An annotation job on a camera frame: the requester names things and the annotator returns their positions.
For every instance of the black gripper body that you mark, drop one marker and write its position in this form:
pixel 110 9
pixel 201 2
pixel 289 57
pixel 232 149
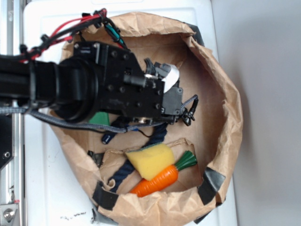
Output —
pixel 122 87

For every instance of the yellow sponge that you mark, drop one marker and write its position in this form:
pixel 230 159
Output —
pixel 151 160

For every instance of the green rectangular block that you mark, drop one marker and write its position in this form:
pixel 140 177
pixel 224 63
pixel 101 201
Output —
pixel 101 118

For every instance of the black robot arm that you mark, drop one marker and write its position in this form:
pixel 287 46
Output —
pixel 68 87

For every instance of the aluminium frame rail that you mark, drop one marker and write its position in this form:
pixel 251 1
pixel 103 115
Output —
pixel 12 182

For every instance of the orange plastic carrot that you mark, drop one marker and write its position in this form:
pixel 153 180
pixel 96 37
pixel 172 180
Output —
pixel 166 177

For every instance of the metal corner bracket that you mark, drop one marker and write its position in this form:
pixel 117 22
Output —
pixel 8 213

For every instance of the brown paper bag container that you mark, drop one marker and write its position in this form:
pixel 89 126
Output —
pixel 215 136

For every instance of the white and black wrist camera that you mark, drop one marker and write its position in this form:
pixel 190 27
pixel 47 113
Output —
pixel 167 73

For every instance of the black octagonal mount plate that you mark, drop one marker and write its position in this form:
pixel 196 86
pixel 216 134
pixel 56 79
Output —
pixel 6 141

